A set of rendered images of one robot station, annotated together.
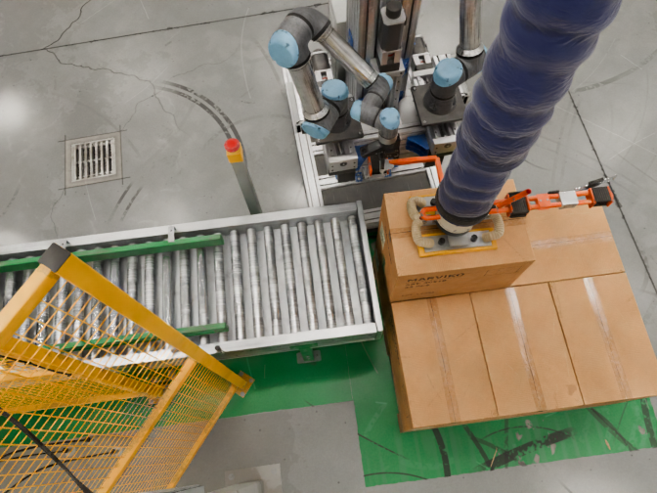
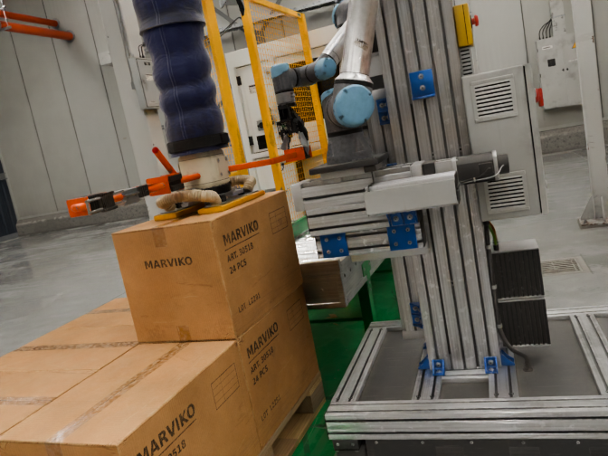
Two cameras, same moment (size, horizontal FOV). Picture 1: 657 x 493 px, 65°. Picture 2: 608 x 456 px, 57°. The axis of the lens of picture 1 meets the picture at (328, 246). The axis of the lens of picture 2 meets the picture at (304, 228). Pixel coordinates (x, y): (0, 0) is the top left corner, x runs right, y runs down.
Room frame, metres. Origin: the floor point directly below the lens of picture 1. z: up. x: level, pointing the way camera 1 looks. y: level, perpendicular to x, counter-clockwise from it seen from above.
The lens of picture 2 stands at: (2.14, -2.29, 1.15)
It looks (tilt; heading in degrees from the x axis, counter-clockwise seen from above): 9 degrees down; 116
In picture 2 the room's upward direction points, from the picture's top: 11 degrees counter-clockwise
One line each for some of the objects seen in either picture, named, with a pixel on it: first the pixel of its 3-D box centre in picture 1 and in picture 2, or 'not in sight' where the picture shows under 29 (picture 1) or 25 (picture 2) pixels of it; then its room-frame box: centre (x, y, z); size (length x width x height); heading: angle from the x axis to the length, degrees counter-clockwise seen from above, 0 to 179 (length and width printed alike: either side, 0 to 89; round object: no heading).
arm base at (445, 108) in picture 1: (441, 94); (346, 145); (1.49, -0.56, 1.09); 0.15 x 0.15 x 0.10
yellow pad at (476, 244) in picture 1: (457, 241); (190, 204); (0.81, -0.55, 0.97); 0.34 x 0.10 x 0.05; 92
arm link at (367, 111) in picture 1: (367, 110); (305, 75); (1.22, -0.19, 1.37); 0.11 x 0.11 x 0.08; 59
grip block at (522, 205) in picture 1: (516, 204); (165, 184); (0.92, -0.80, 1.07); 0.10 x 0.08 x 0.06; 2
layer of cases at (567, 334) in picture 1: (502, 316); (128, 395); (0.61, -0.89, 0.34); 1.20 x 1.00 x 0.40; 94
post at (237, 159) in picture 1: (250, 198); not in sight; (1.33, 0.41, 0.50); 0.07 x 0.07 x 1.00; 4
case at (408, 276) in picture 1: (449, 243); (217, 261); (0.89, -0.57, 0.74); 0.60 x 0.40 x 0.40; 93
